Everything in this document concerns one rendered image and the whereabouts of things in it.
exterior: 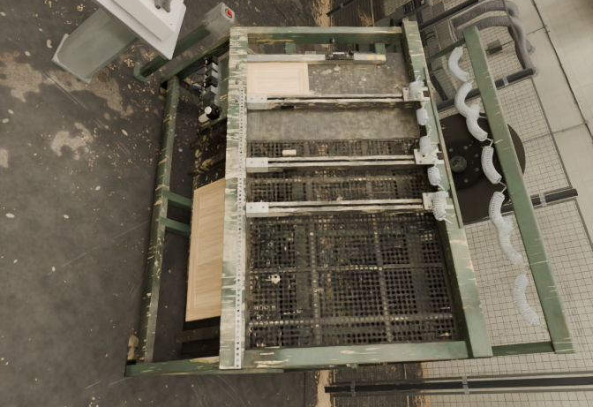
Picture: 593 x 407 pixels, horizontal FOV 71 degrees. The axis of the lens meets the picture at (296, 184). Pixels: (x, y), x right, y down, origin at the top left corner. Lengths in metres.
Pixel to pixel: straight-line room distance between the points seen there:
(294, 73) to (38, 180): 1.68
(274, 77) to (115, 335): 1.88
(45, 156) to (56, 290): 0.77
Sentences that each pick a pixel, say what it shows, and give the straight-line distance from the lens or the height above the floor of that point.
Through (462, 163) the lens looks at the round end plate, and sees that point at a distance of 2.96.
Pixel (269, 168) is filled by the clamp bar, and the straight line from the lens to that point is 2.46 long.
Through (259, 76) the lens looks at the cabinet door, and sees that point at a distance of 2.89.
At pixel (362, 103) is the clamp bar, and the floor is 1.49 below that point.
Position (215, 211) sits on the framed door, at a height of 0.48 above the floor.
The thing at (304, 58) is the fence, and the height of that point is 1.21.
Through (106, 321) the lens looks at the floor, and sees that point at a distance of 2.80.
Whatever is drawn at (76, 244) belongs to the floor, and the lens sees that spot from 2.77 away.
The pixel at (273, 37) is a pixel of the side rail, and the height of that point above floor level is 1.02.
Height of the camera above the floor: 2.39
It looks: 31 degrees down
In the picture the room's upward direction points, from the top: 70 degrees clockwise
